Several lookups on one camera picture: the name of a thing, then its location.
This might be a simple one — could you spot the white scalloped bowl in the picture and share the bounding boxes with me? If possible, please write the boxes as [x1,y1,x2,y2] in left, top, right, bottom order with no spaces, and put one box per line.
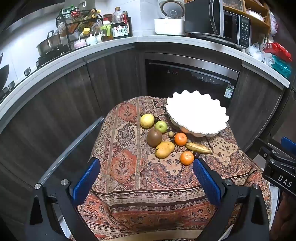
[165,90,229,138]

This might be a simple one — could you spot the dark wood kitchen cabinet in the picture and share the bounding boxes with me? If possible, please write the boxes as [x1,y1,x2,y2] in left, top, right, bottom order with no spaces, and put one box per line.
[0,47,147,232]
[228,67,286,151]

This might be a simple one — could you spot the yellow lemon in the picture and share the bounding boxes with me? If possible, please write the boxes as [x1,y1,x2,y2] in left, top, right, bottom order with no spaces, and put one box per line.
[140,114,155,128]

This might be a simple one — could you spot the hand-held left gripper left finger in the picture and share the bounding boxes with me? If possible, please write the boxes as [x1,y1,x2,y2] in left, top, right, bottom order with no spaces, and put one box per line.
[24,158,101,241]

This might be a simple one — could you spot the yellow oil bottle green handle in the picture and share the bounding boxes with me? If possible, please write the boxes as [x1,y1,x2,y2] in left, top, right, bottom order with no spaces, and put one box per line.
[100,20,114,42]

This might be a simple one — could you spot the white plastic bags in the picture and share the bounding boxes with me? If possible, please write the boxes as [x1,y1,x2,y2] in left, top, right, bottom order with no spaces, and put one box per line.
[248,43,274,65]

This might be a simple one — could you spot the person's right forearm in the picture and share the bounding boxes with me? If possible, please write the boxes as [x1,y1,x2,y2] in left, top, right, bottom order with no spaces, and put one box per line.
[269,192,296,241]

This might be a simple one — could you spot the large soy sauce bottle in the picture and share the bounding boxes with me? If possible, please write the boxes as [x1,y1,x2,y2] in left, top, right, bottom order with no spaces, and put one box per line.
[112,7,129,39]

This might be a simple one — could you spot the yellow mango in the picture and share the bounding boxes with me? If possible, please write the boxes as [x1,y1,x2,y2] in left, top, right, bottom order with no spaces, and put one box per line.
[155,141,175,159]

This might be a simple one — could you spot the black wok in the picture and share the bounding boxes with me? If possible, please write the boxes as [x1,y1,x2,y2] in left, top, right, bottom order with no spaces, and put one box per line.
[0,53,10,90]

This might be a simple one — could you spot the slim dark sauce bottle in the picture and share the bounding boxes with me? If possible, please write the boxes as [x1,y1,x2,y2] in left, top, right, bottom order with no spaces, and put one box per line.
[124,10,133,37]

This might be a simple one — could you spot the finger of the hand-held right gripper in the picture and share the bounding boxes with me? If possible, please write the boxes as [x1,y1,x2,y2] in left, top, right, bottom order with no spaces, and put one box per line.
[256,136,296,165]

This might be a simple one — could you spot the black built-in dishwasher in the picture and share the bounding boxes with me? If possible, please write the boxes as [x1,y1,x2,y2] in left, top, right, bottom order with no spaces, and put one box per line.
[144,53,240,109]

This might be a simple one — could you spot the teal plastic bag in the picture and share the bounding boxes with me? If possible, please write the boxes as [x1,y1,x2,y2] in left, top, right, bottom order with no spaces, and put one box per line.
[272,56,292,78]

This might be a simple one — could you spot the wooden shelf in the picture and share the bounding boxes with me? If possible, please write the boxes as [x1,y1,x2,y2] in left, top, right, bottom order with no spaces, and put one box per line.
[222,0,271,30]

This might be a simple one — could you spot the red plastic bag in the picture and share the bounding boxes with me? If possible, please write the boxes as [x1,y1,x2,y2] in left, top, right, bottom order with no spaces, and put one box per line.
[265,42,292,62]

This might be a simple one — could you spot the orange tangerine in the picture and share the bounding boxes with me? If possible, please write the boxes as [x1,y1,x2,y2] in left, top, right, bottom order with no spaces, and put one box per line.
[174,133,188,146]
[180,151,194,166]

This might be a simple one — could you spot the black gas stove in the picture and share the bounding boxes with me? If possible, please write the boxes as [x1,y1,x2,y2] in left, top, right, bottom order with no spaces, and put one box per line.
[0,44,70,98]

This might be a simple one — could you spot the brown kiwi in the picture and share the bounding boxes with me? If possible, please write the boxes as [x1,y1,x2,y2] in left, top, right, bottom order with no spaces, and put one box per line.
[146,128,162,147]

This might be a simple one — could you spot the black silver microwave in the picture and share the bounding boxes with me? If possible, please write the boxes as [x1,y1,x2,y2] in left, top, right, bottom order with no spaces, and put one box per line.
[184,0,251,49]

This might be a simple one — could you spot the green apple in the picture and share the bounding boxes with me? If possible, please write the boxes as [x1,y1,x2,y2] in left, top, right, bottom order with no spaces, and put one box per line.
[155,121,167,133]

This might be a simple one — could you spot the white rice cooker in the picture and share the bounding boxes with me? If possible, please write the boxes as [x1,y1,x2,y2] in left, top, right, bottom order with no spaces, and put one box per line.
[154,0,186,36]

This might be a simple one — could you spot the paisley patterned tablecloth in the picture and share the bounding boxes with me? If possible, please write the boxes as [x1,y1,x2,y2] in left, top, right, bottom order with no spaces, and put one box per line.
[69,96,271,241]

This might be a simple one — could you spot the spotted yellow banana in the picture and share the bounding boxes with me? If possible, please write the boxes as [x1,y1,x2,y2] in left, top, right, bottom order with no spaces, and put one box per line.
[186,142,213,155]

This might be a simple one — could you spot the grey metal strip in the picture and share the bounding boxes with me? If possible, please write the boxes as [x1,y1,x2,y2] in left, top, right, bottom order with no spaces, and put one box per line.
[37,116,105,184]

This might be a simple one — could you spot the steel cooking pot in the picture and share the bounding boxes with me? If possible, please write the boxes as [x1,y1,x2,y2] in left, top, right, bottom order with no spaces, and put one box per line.
[36,30,64,57]

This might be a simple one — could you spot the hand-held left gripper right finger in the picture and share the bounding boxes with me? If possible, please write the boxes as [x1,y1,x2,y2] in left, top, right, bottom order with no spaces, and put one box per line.
[193,158,271,241]

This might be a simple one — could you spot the black wire spice rack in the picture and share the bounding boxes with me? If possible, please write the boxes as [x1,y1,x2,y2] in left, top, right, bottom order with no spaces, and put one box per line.
[55,9,103,50]

